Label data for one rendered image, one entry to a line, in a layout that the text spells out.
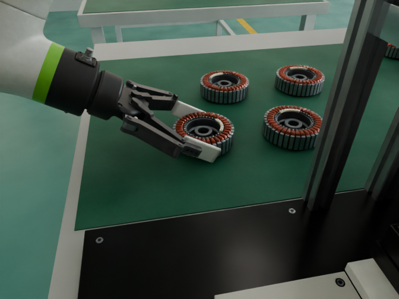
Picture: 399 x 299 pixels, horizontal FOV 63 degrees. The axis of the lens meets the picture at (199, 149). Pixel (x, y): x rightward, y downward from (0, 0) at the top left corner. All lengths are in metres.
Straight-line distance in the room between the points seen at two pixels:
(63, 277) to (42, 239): 1.09
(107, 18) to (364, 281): 1.35
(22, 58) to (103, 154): 0.21
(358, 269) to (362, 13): 0.23
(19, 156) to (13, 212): 0.43
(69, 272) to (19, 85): 0.26
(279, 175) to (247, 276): 0.21
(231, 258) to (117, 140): 0.33
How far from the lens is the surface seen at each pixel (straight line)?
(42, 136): 2.14
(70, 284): 0.45
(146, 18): 1.48
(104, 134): 0.66
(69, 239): 0.49
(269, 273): 0.41
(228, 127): 0.59
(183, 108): 0.63
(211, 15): 1.51
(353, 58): 0.37
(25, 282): 1.44
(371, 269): 0.31
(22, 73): 0.51
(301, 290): 0.39
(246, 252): 0.42
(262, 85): 0.83
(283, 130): 0.60
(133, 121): 0.50
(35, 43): 0.52
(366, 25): 0.36
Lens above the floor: 1.11
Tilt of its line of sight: 37 degrees down
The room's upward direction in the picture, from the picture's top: straight up
